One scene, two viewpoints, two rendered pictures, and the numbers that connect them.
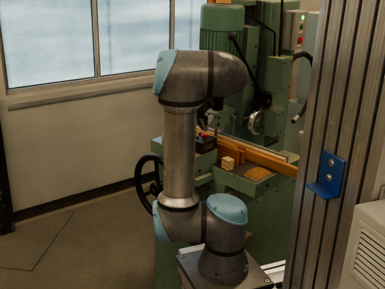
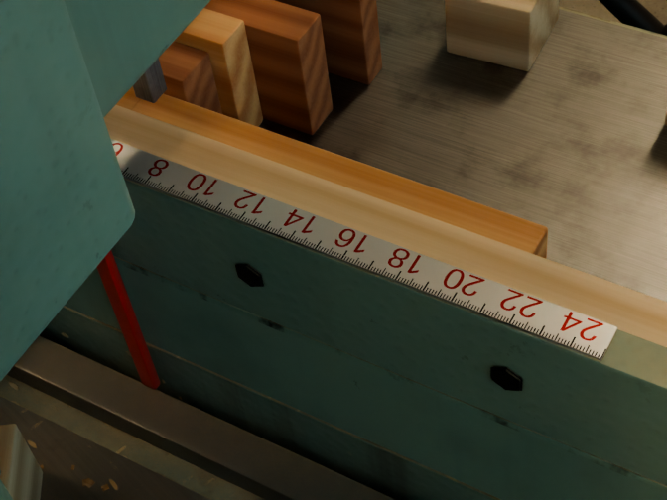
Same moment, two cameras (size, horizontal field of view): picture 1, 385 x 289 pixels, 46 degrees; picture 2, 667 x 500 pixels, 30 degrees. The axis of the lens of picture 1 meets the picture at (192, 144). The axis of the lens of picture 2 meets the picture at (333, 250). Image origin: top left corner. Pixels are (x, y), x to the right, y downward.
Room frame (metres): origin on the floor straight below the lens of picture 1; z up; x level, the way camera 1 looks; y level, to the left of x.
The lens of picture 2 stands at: (2.23, -0.09, 1.27)
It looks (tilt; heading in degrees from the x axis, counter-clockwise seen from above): 50 degrees down; 173
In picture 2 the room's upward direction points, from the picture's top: 9 degrees counter-clockwise
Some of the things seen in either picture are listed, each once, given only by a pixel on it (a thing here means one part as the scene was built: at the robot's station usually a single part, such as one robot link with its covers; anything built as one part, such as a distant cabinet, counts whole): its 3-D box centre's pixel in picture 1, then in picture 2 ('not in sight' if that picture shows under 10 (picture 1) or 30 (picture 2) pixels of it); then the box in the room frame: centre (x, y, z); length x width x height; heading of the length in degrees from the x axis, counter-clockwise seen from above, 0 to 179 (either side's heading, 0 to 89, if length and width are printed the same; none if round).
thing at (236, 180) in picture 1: (207, 162); (227, 44); (1.75, -0.06, 0.87); 0.61 x 0.30 x 0.06; 47
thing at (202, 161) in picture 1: (193, 158); not in sight; (1.69, -0.01, 0.92); 0.15 x 0.13 x 0.09; 47
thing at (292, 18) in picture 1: (294, 29); not in sight; (2.00, -0.42, 1.40); 0.10 x 0.06 x 0.16; 137
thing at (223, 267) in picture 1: (224, 254); not in sight; (1.11, -0.10, 0.87); 0.15 x 0.15 x 0.10
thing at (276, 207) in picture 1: (224, 238); not in sight; (1.95, -0.18, 0.36); 0.58 x 0.45 x 0.71; 137
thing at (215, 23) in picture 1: (220, 44); not in sight; (1.86, -0.10, 1.35); 0.18 x 0.18 x 0.31
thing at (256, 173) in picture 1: (257, 171); not in sight; (1.59, -0.26, 0.91); 0.10 x 0.07 x 0.02; 137
